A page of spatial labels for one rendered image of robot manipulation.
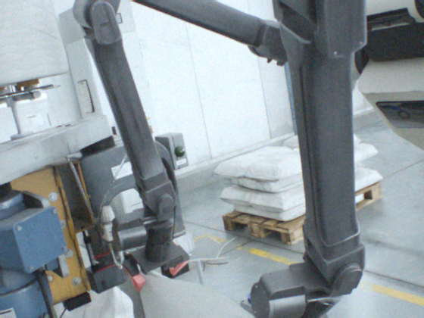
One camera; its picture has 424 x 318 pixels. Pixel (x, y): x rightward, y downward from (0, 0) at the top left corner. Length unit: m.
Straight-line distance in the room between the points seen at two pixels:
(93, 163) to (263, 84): 5.74
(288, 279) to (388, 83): 0.50
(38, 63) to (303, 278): 0.60
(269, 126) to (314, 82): 6.43
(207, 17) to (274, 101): 6.00
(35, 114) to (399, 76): 3.28
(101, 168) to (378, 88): 0.65
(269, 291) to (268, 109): 6.26
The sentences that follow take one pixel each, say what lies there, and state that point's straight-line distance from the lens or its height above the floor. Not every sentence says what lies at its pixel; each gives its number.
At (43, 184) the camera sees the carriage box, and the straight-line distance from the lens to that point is 1.21.
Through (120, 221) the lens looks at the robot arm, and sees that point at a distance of 1.06.
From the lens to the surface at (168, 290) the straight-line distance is 1.19.
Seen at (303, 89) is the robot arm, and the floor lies 1.46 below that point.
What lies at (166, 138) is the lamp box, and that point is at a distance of 1.34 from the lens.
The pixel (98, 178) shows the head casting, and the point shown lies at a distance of 1.25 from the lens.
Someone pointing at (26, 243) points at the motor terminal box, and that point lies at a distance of 0.93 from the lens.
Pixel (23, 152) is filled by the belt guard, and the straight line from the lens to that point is 1.01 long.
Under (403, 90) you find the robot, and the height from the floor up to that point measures 1.38.
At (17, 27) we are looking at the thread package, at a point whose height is 1.62.
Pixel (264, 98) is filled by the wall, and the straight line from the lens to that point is 6.89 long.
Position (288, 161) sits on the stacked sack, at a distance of 4.00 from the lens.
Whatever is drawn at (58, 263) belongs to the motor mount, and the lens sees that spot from 1.04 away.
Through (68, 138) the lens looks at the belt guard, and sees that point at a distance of 1.15.
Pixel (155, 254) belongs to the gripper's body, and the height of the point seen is 1.12.
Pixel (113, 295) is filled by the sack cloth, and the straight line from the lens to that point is 1.56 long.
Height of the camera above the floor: 1.51
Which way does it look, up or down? 14 degrees down
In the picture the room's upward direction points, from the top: 11 degrees counter-clockwise
